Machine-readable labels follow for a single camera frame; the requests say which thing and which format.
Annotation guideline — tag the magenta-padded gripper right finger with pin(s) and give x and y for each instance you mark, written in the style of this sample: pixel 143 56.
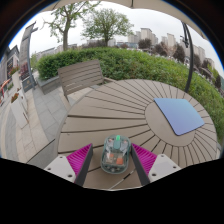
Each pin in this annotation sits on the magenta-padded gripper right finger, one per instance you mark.
pixel 144 159

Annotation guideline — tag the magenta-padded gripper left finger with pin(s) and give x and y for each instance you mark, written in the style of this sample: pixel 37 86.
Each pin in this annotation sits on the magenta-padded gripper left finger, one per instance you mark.
pixel 79 159

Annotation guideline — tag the transparent green computer mouse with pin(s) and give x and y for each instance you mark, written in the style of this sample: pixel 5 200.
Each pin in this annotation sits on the transparent green computer mouse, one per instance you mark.
pixel 115 156

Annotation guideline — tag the blue square mouse pad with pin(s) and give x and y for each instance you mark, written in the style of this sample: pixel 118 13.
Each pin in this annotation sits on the blue square mouse pad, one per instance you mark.
pixel 180 114

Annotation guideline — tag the brown slatted outdoor chair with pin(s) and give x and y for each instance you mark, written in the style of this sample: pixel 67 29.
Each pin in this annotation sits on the brown slatted outdoor chair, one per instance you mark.
pixel 80 76

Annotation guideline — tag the curved black umbrella pole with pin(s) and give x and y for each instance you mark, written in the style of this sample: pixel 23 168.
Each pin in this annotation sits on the curved black umbrella pole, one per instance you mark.
pixel 191 60

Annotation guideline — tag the grey standing sign pillar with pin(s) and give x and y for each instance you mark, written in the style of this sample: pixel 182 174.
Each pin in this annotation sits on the grey standing sign pillar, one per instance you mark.
pixel 24 53

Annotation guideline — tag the distant apartment buildings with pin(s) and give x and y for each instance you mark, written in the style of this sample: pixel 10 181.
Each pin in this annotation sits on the distant apartment buildings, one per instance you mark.
pixel 146 34

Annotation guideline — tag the tall bare-trunk tree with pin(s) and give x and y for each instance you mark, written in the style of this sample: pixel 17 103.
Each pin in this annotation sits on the tall bare-trunk tree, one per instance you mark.
pixel 65 33

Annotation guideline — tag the round leafy green tree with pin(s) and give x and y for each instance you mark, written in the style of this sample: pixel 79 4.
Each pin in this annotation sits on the round leafy green tree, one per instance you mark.
pixel 106 25

